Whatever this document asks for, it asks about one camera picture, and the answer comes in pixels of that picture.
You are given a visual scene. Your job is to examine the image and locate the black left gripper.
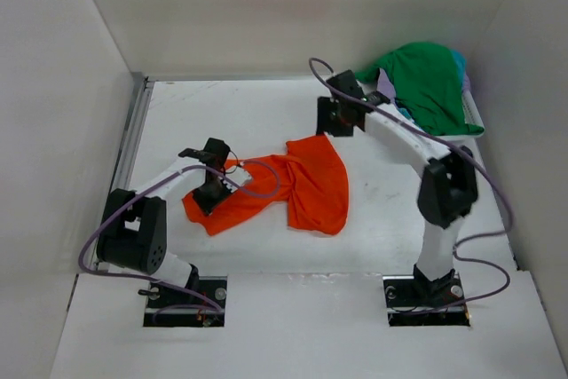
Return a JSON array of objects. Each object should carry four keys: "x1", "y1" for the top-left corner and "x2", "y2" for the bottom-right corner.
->
[{"x1": 192, "y1": 175, "x2": 236, "y2": 217}]

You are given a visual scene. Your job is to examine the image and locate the orange t shirt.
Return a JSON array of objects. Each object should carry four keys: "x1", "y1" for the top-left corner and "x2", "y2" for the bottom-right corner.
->
[{"x1": 182, "y1": 135, "x2": 350, "y2": 236}]

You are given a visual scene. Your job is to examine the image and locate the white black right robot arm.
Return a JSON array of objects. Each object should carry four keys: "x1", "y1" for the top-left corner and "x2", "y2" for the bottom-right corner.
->
[{"x1": 317, "y1": 70, "x2": 478, "y2": 309}]

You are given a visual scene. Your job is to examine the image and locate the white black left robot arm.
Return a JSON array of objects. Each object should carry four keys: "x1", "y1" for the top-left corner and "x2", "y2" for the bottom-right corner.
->
[{"x1": 96, "y1": 138, "x2": 252, "y2": 307}]

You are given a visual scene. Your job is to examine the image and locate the lilac t shirt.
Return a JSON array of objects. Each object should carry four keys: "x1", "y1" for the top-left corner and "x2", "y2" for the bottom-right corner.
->
[{"x1": 376, "y1": 68, "x2": 396, "y2": 105}]

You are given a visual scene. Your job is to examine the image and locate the green t shirt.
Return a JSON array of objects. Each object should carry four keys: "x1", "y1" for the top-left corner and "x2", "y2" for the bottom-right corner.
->
[{"x1": 355, "y1": 42, "x2": 483, "y2": 137}]

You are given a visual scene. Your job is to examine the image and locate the white plastic basket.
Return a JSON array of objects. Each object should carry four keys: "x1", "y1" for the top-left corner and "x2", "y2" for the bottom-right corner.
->
[{"x1": 461, "y1": 90, "x2": 485, "y2": 138}]

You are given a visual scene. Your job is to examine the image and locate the teal t shirt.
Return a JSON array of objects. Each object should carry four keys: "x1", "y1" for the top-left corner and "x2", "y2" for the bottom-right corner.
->
[{"x1": 451, "y1": 50, "x2": 467, "y2": 84}]

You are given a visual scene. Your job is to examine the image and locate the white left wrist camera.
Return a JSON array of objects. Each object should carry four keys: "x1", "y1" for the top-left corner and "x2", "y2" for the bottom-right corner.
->
[{"x1": 222, "y1": 165, "x2": 252, "y2": 191}]

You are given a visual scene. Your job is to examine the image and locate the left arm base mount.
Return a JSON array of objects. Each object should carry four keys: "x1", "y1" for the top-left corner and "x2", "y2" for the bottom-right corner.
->
[{"x1": 138, "y1": 276, "x2": 228, "y2": 328}]

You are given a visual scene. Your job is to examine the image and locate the aluminium frame rail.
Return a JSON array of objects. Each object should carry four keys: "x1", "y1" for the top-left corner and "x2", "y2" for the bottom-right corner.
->
[{"x1": 108, "y1": 72, "x2": 154, "y2": 193}]

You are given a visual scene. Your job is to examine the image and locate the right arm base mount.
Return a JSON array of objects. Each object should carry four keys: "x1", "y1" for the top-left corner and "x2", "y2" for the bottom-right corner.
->
[{"x1": 383, "y1": 274, "x2": 470, "y2": 327}]

